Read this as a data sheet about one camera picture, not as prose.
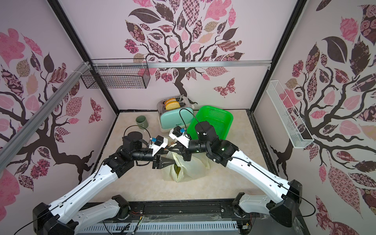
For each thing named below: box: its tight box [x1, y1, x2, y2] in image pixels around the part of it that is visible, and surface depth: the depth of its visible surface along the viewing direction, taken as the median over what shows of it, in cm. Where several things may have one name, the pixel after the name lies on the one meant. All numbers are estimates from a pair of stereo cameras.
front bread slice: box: [165, 100, 181, 111], surface depth 100 cm
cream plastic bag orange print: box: [162, 151, 211, 183], surface depth 66 cm
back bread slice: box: [164, 97, 178, 106], surface depth 102 cm
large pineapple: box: [174, 163, 181, 179], surface depth 67 cm
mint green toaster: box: [156, 95, 194, 133], surface depth 101 cm
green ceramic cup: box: [135, 115, 149, 130], surface depth 109 cm
